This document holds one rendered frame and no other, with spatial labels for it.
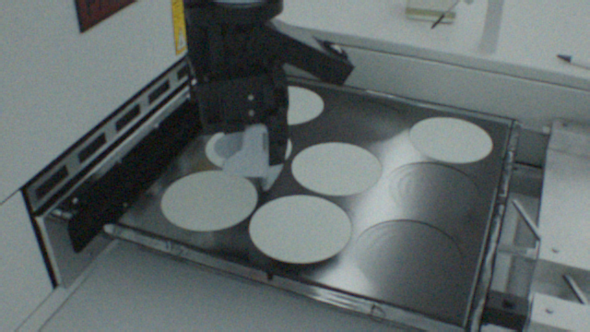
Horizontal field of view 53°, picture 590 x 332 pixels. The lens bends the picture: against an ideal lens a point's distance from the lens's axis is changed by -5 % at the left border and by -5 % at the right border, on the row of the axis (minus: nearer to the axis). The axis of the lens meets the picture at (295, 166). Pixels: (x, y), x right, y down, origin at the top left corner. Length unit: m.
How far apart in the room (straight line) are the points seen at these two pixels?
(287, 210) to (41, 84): 0.26
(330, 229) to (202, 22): 0.23
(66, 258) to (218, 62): 0.25
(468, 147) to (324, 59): 0.24
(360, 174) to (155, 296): 0.25
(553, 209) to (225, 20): 0.41
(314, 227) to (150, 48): 0.27
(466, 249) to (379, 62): 0.34
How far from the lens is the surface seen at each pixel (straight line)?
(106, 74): 0.64
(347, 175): 0.67
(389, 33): 0.86
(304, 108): 0.79
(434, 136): 0.76
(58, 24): 0.58
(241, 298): 0.65
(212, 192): 0.65
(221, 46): 0.54
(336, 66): 0.59
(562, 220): 0.70
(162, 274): 0.68
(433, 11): 0.90
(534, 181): 0.81
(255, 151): 0.60
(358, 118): 0.78
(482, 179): 0.70
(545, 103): 0.84
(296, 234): 0.60
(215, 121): 0.56
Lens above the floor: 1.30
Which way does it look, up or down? 35 degrees down
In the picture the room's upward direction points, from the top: straight up
